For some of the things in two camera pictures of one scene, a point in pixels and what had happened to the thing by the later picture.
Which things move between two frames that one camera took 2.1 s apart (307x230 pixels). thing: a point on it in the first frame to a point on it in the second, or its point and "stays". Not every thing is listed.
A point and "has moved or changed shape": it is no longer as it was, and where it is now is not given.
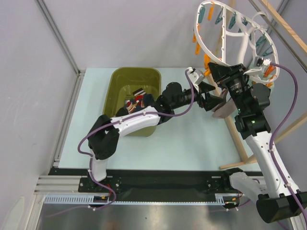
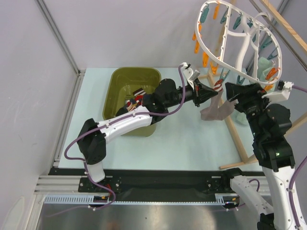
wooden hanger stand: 245,160 stays
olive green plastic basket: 123,82 stays
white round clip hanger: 234,38 has moved or changed shape
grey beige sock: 228,109 to 211,112
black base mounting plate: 153,185 stays
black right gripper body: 227,72 to 243,96
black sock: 122,111 stays
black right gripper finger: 219,72 to 232,90
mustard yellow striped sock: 139,91 stays
